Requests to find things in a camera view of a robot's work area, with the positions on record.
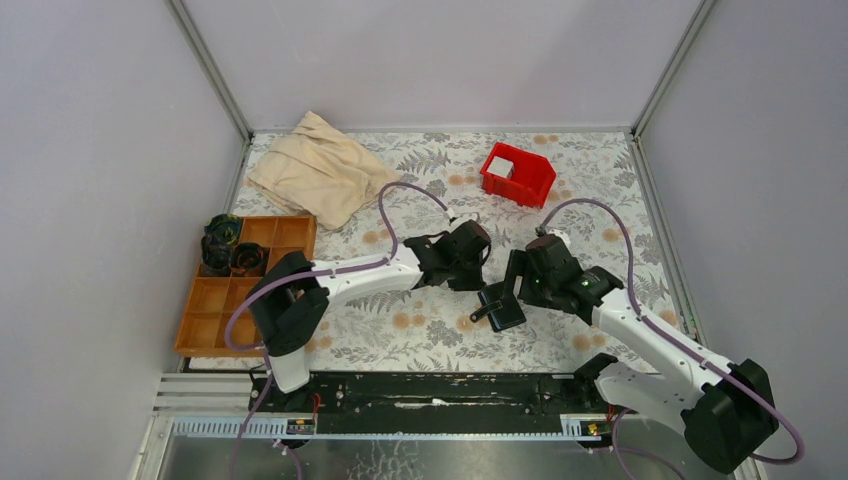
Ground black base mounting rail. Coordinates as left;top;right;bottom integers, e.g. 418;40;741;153
248;371;621;438

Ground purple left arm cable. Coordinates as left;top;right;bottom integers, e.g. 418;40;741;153
223;181;458;480

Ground stack of credit cards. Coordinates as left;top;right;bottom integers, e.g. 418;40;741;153
487;156;514;179

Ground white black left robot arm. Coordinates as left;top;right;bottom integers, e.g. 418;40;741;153
245;220;491;411

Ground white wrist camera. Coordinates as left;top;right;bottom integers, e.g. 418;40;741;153
447;210;480;226
536;227;571;245

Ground dark floral rolled cloth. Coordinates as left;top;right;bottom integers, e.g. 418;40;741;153
199;236;232;277

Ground dark green rolled cloth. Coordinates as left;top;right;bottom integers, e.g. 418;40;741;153
203;214;243;246

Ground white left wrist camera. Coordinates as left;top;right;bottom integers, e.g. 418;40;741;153
447;210;480;226

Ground black leather card holder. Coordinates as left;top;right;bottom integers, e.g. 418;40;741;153
469;282;526;332

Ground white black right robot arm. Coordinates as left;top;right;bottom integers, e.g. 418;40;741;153
490;234;779;474

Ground beige folded cloth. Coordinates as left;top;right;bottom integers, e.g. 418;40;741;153
246;111;400;230

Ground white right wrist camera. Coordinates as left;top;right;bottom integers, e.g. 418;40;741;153
536;227;571;245

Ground red plastic bin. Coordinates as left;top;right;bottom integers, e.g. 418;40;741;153
480;142;556;209

